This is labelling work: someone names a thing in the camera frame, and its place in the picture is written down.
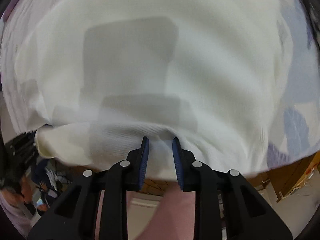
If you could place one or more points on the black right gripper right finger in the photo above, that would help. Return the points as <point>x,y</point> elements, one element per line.
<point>225,196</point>

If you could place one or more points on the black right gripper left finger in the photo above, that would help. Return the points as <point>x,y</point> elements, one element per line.
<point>95,206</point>

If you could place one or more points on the white waffle knit jacket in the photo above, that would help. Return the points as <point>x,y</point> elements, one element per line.
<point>155,79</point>

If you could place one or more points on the left hand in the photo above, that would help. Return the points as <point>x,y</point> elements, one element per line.
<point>15,193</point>

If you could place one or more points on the pink trouser leg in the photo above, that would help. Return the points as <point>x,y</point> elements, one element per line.
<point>174,217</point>

